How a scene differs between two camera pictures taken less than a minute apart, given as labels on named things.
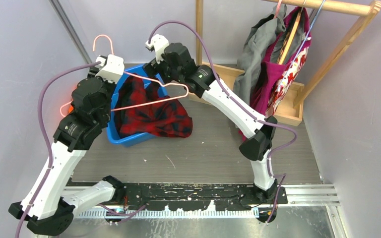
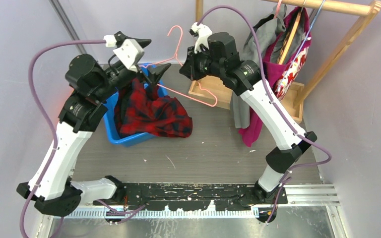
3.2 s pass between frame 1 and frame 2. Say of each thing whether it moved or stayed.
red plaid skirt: stayed
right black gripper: moved
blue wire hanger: stayed
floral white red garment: stayed
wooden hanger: stayed
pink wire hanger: moved
